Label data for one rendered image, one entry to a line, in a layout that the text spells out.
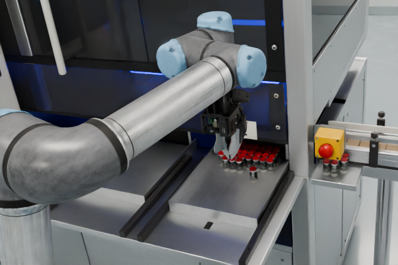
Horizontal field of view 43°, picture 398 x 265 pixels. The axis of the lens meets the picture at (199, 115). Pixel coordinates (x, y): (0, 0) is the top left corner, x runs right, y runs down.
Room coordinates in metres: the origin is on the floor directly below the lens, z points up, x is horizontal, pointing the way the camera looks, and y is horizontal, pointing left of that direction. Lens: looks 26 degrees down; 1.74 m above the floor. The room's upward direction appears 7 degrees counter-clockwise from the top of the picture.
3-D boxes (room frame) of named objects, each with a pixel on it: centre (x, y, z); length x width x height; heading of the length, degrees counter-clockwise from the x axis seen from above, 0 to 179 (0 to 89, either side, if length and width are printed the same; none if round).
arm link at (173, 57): (0.97, 0.00, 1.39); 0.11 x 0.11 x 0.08; 45
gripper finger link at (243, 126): (1.06, -0.08, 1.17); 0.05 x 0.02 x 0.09; 62
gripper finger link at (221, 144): (1.05, -0.04, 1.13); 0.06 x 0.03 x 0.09; 152
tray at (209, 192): (1.24, -0.08, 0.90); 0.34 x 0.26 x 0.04; 151
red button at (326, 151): (1.18, -0.34, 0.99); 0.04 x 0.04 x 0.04; 61
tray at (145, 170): (1.41, 0.22, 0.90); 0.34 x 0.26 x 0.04; 151
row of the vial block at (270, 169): (1.32, -0.12, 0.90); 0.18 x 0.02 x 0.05; 61
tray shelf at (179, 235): (1.26, 0.10, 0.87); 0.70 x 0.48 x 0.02; 61
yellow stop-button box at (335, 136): (1.22, -0.36, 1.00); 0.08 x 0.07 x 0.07; 151
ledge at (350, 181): (1.25, -0.39, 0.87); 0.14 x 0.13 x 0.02; 151
